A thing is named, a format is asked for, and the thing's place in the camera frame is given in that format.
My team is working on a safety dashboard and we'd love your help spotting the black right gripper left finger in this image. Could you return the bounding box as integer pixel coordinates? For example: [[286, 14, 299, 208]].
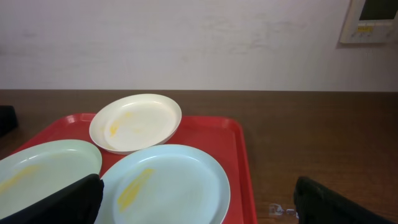
[[1, 174, 104, 224]]

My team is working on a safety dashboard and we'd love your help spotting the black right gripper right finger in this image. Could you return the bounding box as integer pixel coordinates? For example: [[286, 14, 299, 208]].
[[294, 177, 393, 224]]

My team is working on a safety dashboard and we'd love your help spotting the pale green plate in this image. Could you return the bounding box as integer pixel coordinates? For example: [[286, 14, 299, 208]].
[[1, 139, 102, 218]]

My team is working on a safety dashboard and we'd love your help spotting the cream plate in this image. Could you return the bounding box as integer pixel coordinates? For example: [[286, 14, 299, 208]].
[[89, 93, 182, 155]]

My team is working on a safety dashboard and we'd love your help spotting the light blue plate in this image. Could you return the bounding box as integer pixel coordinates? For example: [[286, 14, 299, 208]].
[[95, 144, 231, 224]]

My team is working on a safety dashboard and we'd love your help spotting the black water tray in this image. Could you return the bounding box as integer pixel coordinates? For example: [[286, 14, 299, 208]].
[[0, 105, 18, 137]]

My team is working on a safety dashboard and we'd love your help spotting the white wall control panel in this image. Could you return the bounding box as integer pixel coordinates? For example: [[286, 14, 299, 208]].
[[340, 0, 397, 44]]

